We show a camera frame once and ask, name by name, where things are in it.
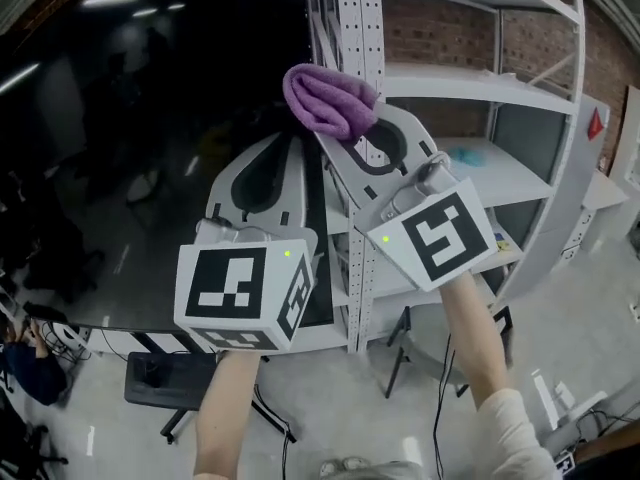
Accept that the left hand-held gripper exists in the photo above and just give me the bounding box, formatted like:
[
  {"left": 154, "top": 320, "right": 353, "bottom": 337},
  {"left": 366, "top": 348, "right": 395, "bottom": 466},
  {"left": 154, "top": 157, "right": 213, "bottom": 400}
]
[{"left": 173, "top": 134, "right": 321, "bottom": 354}]

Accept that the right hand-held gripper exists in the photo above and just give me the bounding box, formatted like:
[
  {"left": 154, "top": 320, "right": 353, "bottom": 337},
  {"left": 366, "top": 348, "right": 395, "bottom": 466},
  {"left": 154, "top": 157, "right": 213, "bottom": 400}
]
[{"left": 315, "top": 102, "right": 499, "bottom": 292}]

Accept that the purple cloth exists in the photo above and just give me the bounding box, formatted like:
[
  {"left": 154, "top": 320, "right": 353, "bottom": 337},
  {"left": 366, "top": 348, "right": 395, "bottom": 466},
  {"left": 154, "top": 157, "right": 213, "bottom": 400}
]
[{"left": 282, "top": 63, "right": 380, "bottom": 143}]

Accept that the large black screen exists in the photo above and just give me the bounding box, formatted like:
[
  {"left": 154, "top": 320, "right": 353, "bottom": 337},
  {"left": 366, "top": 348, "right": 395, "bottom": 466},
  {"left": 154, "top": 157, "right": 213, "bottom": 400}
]
[{"left": 0, "top": 0, "right": 335, "bottom": 330}]

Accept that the person's left forearm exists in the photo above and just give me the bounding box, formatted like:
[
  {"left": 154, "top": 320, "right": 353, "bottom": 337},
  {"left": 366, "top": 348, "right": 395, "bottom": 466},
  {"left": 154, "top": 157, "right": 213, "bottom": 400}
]
[{"left": 192, "top": 350, "right": 265, "bottom": 480}]

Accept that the person's right forearm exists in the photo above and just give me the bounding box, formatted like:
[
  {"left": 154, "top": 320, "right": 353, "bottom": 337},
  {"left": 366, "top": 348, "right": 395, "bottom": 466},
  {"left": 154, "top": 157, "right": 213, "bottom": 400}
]
[{"left": 438, "top": 270, "right": 512, "bottom": 414}]

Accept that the blue plastic bag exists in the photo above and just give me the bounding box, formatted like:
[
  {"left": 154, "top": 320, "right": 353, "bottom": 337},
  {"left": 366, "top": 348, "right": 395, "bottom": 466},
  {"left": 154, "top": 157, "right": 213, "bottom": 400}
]
[{"left": 448, "top": 146, "right": 485, "bottom": 170}]

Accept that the white folding chair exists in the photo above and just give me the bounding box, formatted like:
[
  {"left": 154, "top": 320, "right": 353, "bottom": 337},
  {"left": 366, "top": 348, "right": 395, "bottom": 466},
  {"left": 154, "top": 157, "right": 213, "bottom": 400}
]
[{"left": 383, "top": 287, "right": 517, "bottom": 400}]

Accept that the black wheeled screen stand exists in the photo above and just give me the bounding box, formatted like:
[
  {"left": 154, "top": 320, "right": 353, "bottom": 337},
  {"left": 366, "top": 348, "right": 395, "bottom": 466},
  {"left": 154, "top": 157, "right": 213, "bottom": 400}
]
[{"left": 122, "top": 350, "right": 300, "bottom": 445}]

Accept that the white cabinet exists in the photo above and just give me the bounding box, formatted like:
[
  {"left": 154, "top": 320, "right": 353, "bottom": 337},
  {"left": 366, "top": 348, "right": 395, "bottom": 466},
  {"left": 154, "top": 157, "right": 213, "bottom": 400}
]
[{"left": 562, "top": 92, "right": 631, "bottom": 264}]

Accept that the red triangular flag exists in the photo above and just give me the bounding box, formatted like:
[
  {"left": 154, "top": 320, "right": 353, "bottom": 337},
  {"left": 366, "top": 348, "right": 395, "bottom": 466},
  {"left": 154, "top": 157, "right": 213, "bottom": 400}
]
[{"left": 587, "top": 107, "right": 607, "bottom": 142}]

